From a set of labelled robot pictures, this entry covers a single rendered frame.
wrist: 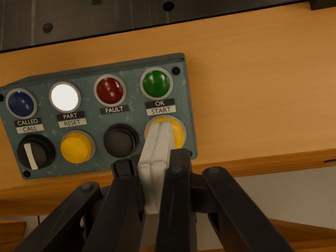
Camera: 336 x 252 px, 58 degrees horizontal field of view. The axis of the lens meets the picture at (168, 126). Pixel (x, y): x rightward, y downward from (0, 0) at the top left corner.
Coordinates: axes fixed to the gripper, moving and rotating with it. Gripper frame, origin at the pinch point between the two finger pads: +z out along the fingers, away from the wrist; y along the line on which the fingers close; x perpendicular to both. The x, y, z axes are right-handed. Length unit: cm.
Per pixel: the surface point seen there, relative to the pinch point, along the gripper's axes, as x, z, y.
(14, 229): -54, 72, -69
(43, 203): -42, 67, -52
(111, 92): 3.9, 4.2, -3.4
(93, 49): 6.7, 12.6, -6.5
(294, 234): -35, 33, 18
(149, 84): 4.1, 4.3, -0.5
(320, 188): -55, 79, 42
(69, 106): 3.3, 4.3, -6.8
